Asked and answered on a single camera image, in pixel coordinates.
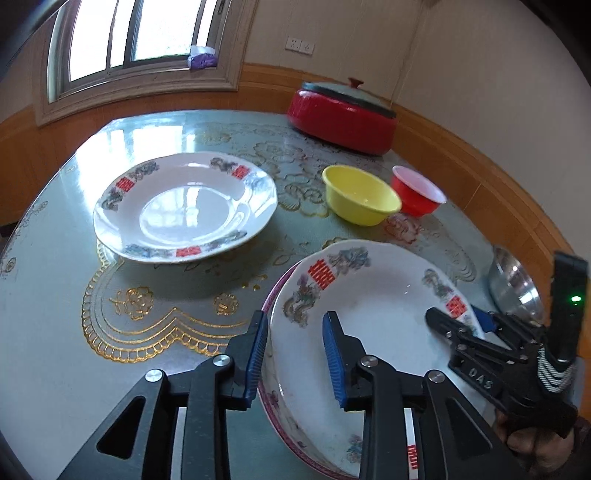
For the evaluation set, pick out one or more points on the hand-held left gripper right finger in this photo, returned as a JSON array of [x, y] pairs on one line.
[[330, 355]]

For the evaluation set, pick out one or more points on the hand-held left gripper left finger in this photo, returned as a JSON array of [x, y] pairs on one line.
[[256, 355]]

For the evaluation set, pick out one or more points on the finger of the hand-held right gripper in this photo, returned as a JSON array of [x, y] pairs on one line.
[[450, 325], [485, 321]]

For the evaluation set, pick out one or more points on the stainless steel bowl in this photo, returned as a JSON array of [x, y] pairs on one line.
[[512, 281]]

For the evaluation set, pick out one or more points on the pink rimmed floral plate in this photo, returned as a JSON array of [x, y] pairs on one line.
[[270, 410]]

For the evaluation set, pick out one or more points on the white dragon print plate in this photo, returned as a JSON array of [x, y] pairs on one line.
[[184, 212], [378, 286]]

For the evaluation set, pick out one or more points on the red plastic bowl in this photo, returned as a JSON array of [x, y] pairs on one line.
[[415, 198]]

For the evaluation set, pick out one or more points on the yellow plastic bowl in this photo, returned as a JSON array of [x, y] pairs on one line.
[[360, 198]]

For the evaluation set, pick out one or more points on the person's right hand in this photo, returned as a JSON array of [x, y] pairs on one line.
[[531, 445]]

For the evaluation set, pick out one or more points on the teal floral tablecloth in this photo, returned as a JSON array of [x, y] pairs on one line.
[[184, 300]]

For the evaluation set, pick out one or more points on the red electric pot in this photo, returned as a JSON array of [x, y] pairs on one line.
[[341, 124]]

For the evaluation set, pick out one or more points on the grey pot lid red knob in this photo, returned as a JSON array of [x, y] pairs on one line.
[[351, 94]]

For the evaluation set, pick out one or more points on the purple and white bag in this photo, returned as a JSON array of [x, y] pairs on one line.
[[202, 57]]

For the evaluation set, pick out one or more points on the white wall socket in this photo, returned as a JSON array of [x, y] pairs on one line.
[[300, 44]]

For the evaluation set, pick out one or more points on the window with grey frame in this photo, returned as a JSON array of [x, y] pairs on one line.
[[92, 41]]

